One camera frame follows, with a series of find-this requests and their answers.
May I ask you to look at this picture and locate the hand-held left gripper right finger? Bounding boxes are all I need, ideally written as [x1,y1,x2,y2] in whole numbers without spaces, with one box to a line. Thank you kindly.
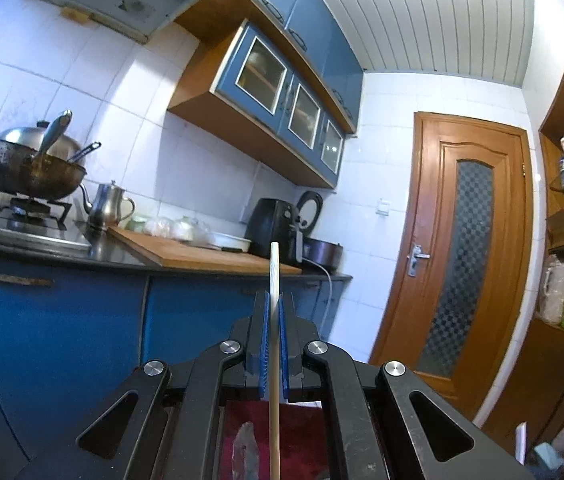
[278,292,535,480]

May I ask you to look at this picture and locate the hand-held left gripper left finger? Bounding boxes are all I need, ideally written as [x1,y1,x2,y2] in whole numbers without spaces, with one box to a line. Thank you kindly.
[16,290,270,480]

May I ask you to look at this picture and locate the wooden chopstick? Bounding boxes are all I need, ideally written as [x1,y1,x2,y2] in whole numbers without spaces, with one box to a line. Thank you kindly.
[268,241,283,480]

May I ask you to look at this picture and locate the metal spoon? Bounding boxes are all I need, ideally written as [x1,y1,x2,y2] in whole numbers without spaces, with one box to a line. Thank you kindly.
[231,421,261,480]

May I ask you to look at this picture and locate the dark cooking pot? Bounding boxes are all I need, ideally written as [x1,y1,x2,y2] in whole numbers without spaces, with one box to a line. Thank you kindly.
[302,237,344,271]

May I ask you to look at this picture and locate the white dish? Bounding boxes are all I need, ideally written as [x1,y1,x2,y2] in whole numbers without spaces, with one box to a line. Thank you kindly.
[209,230,253,254]

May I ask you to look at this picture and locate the wooden cutting board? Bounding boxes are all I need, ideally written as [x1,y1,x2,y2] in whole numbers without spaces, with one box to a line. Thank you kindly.
[106,225,303,276]

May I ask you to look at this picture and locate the black air fryer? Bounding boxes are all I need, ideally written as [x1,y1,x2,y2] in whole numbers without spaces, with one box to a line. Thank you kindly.
[244,197,307,267]

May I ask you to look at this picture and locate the round black pan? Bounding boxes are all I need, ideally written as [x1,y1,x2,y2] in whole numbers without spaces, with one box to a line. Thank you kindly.
[294,190,324,239]

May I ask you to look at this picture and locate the clear bags on counter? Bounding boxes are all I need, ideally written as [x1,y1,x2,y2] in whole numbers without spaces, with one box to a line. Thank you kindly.
[142,215,213,247]

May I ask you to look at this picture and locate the blue lower kitchen cabinets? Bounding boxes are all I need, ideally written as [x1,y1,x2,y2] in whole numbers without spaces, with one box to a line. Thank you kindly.
[0,250,353,480]

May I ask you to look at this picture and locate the steel kettle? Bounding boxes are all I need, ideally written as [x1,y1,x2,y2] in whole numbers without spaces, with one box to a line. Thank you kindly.
[79,180,136,232]

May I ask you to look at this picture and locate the wooden door with glass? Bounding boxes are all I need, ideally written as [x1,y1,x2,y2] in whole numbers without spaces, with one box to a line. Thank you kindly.
[369,111,535,422]

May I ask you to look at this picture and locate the wooden shelf unit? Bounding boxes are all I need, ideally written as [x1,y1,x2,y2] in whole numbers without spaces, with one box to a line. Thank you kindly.
[482,52,564,461]

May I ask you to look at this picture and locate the gas stove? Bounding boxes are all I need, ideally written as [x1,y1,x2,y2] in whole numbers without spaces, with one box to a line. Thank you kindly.
[0,187,93,254]

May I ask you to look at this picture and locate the clear plastic bag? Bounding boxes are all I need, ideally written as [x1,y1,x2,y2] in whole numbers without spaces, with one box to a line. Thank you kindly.
[537,255,564,327]

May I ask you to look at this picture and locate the light blue box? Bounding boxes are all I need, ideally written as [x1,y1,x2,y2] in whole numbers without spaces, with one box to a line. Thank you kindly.
[533,442,564,472]

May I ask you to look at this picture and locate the dark wok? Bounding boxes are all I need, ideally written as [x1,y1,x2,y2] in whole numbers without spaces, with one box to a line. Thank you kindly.
[0,137,88,202]

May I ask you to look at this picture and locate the steel pot lid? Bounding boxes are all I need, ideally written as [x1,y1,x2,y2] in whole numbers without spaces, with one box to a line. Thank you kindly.
[0,121,82,161]

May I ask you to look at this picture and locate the white power cable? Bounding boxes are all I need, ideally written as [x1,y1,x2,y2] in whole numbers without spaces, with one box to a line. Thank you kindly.
[304,259,335,332]

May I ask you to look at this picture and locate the metal door handle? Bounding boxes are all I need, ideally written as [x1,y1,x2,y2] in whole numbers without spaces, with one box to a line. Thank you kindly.
[407,242,432,277]

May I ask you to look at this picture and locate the blue upper wall cabinet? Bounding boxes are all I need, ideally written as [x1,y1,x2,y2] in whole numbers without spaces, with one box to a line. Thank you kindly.
[167,0,365,190]

